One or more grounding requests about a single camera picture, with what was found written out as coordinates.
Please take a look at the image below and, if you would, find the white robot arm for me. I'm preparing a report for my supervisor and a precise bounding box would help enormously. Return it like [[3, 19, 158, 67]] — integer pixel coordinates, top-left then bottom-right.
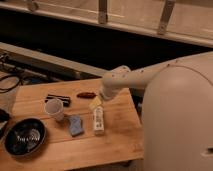
[[98, 51, 213, 171]]

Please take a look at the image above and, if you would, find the metal rail frame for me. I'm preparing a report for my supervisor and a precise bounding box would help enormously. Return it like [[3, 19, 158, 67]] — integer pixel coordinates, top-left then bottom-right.
[[0, 42, 106, 79]]

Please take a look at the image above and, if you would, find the dark object at left edge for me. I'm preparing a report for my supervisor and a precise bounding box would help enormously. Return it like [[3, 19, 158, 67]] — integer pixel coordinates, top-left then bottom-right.
[[0, 108, 10, 139]]

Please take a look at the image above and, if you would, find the black cable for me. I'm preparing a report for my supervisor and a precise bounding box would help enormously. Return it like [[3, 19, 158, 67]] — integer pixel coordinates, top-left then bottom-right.
[[0, 73, 23, 94]]

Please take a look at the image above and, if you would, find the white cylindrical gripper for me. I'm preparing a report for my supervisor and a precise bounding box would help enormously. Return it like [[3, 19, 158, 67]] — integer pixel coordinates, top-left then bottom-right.
[[89, 86, 119, 110]]

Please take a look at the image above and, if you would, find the red-brown oblong object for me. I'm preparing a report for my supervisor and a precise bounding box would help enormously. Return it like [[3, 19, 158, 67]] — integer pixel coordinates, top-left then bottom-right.
[[77, 92, 96, 99]]

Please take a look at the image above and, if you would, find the white bottle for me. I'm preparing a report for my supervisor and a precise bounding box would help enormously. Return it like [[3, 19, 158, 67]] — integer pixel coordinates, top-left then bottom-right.
[[93, 106, 104, 135]]

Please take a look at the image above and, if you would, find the blue sponge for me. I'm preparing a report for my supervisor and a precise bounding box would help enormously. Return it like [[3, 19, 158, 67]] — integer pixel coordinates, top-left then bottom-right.
[[69, 115, 84, 137]]

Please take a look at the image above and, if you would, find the black bowl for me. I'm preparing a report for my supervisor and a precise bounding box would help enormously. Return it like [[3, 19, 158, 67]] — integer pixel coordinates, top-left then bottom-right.
[[4, 118, 46, 157]]

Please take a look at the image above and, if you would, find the wooden table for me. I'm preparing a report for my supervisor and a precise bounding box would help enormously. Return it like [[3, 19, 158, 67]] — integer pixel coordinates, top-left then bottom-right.
[[0, 79, 143, 171]]

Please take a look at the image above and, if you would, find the black rectangular case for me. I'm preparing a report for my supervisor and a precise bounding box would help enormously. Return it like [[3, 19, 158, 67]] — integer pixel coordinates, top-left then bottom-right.
[[45, 94, 71, 107]]

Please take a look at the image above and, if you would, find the white plastic cup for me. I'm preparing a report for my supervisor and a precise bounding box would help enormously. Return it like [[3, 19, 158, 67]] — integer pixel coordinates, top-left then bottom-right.
[[44, 99, 64, 122]]

